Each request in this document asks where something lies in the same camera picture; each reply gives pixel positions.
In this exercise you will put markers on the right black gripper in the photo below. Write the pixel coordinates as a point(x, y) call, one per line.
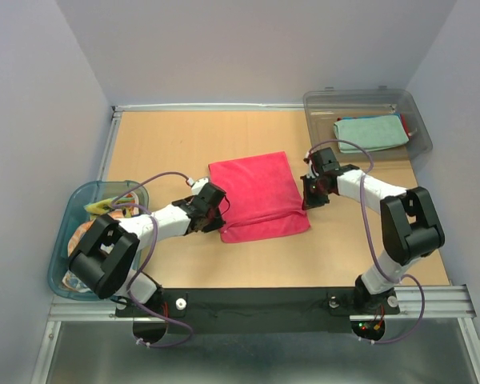
point(310, 201)

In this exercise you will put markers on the clear grey plastic bin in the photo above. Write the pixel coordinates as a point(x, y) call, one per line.
point(323, 107)

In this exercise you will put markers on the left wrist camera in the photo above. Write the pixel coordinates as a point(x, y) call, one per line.
point(196, 185)

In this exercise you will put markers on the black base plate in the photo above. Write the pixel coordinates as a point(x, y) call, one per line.
point(161, 328)

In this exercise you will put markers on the mint green towel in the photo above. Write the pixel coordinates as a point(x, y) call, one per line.
point(373, 133)

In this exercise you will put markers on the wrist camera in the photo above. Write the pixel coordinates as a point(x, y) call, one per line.
point(311, 174)
point(196, 185)

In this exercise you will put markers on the teal plastic laundry bin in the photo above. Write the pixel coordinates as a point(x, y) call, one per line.
point(61, 283)

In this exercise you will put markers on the yellow patterned towel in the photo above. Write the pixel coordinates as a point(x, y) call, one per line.
point(104, 207)

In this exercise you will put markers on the red blue cat towel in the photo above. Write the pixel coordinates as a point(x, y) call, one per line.
point(405, 126)

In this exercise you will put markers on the aluminium front rail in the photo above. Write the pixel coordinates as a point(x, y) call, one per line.
point(402, 301)

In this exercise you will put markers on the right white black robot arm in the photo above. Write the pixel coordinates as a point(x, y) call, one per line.
point(401, 225)

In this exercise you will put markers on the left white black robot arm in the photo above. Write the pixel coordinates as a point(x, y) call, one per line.
point(103, 257)

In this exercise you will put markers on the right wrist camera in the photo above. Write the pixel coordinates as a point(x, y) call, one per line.
point(311, 174)

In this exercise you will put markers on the pink towel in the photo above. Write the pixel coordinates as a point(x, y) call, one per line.
point(263, 200)

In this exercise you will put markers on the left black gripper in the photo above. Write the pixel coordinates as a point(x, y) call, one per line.
point(215, 224)

